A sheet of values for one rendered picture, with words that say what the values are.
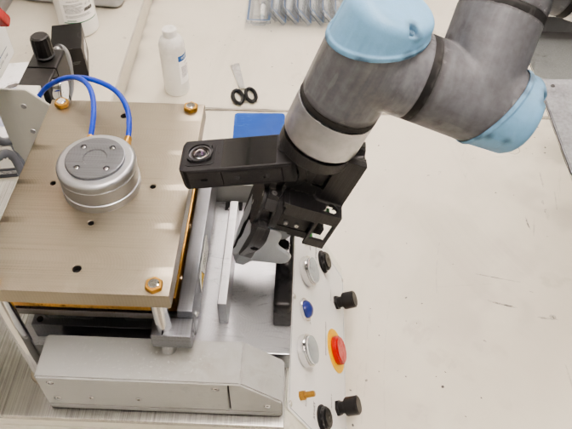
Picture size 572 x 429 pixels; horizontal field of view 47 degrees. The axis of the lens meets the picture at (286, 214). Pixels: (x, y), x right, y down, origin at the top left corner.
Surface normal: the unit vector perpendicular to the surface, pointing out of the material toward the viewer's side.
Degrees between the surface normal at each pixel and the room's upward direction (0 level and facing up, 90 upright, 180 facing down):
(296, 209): 90
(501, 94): 50
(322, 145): 87
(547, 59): 0
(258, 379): 40
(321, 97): 76
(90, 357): 0
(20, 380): 0
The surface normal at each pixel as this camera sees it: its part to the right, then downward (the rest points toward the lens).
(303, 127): -0.70, 0.33
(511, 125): 0.05, 0.54
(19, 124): -0.04, 0.75
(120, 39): 0.01, -0.66
